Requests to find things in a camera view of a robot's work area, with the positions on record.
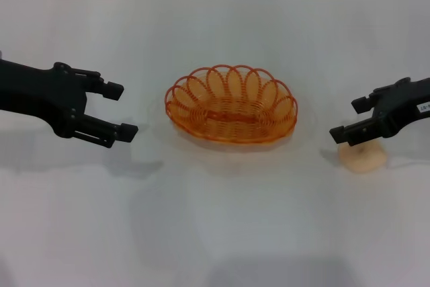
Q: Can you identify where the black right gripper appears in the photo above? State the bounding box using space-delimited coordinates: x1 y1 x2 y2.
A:
329 77 430 147

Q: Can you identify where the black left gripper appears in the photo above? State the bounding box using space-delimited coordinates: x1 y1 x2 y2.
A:
0 58 139 149

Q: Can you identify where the beige bread bun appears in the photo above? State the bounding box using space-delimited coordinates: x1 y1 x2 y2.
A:
338 140 387 174

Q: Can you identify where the orange woven plastic basket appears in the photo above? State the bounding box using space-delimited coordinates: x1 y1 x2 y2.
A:
163 64 299 144

